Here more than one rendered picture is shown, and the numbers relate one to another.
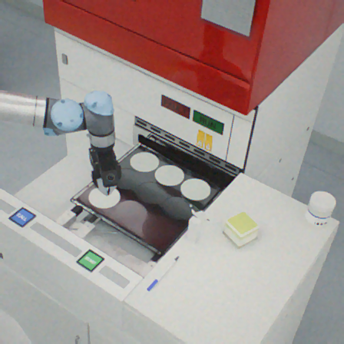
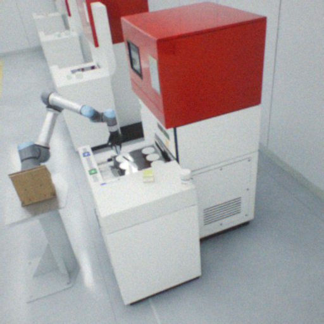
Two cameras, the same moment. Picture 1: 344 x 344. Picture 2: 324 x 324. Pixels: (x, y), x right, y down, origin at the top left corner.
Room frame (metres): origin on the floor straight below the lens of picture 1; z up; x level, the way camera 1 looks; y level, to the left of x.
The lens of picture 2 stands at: (-0.23, -1.49, 2.32)
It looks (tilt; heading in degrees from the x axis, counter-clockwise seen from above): 34 degrees down; 42
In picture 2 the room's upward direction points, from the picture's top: 7 degrees counter-clockwise
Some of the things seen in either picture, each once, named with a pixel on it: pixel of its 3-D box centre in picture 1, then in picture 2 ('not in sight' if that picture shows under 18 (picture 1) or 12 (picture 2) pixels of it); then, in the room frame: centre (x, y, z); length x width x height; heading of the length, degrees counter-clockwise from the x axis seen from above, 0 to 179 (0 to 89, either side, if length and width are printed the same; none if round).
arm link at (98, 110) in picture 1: (98, 113); (110, 117); (1.20, 0.22, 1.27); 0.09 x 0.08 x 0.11; 112
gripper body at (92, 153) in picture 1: (103, 154); (115, 136); (1.21, 0.21, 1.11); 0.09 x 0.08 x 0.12; 22
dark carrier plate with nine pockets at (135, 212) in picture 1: (150, 193); (139, 161); (1.28, 0.07, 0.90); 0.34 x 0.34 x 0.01; 58
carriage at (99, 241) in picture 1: (102, 252); (107, 175); (1.04, 0.19, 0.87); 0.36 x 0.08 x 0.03; 58
